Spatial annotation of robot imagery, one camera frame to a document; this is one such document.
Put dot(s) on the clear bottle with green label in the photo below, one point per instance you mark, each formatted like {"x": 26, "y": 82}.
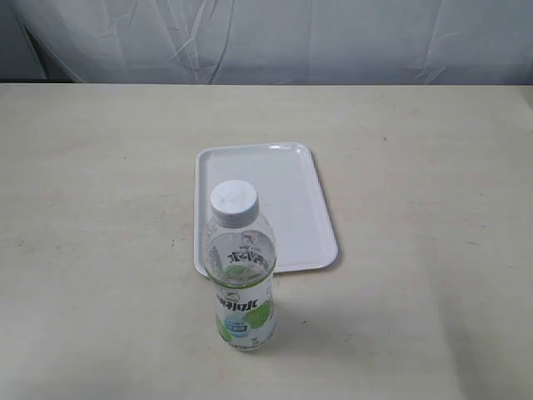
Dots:
{"x": 239, "y": 253}

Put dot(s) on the white rectangular plastic tray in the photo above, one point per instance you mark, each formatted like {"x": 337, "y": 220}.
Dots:
{"x": 290, "y": 196}

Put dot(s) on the grey-white backdrop curtain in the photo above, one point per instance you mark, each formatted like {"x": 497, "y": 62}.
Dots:
{"x": 268, "y": 42}

